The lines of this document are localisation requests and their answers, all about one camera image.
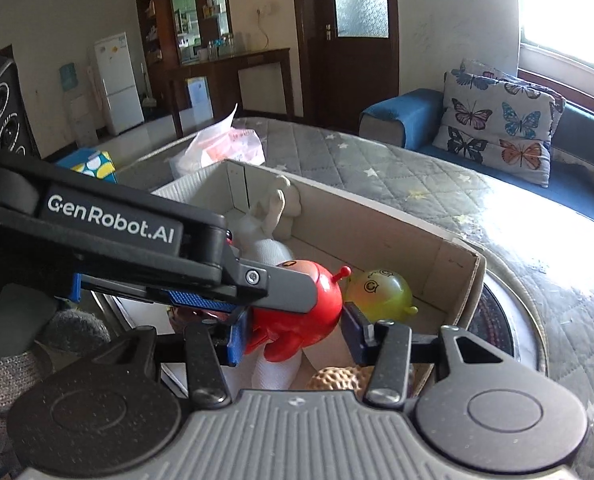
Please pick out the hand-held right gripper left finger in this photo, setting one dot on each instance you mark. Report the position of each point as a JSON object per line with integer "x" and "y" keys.
{"x": 238, "y": 340}

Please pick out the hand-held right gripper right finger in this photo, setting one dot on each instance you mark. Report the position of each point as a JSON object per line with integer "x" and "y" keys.
{"x": 354, "y": 332}

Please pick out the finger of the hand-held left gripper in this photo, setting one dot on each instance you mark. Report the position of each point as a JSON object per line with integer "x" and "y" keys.
{"x": 202, "y": 297}

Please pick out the red plastic toy figure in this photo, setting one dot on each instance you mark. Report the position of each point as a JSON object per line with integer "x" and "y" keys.
{"x": 302, "y": 325}

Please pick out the cardboard box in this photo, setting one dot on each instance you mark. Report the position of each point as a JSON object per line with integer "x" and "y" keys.
{"x": 402, "y": 240}

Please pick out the white plush rabbit toy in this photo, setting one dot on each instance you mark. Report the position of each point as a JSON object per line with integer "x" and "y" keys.
{"x": 272, "y": 210}

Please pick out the person's left hand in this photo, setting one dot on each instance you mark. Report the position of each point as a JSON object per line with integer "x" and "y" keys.
{"x": 7, "y": 380}

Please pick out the yellow-green toy figure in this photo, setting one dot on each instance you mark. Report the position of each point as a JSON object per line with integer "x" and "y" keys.
{"x": 382, "y": 292}

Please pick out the brown textured ball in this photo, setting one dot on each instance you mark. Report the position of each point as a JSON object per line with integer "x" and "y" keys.
{"x": 337, "y": 380}

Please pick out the blue dotted tissue box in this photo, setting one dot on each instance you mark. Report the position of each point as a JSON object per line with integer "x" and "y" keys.
{"x": 89, "y": 162}

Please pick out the water dispenser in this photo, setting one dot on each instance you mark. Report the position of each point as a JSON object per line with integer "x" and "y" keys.
{"x": 82, "y": 115}

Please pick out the white plastic bag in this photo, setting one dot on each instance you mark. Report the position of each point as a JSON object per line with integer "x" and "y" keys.
{"x": 217, "y": 145}

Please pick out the white refrigerator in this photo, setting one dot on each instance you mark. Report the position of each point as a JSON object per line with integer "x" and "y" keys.
{"x": 119, "y": 80}

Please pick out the round patterned stove plate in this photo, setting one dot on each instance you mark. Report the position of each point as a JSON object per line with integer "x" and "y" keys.
{"x": 502, "y": 320}

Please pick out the wooden display cabinet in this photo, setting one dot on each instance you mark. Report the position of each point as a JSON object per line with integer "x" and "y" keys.
{"x": 159, "y": 20}

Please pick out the wooden counter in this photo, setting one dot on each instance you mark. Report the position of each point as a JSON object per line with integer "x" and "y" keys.
{"x": 257, "y": 57}

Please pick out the blue sofa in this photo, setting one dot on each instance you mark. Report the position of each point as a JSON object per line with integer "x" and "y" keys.
{"x": 402, "y": 110}

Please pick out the brown wooden door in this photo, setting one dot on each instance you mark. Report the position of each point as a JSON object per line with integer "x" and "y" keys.
{"x": 357, "y": 85}

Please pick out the butterfly print cushion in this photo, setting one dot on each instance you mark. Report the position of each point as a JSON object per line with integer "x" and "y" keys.
{"x": 497, "y": 125}

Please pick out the window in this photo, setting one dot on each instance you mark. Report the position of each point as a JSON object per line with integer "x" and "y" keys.
{"x": 567, "y": 10}

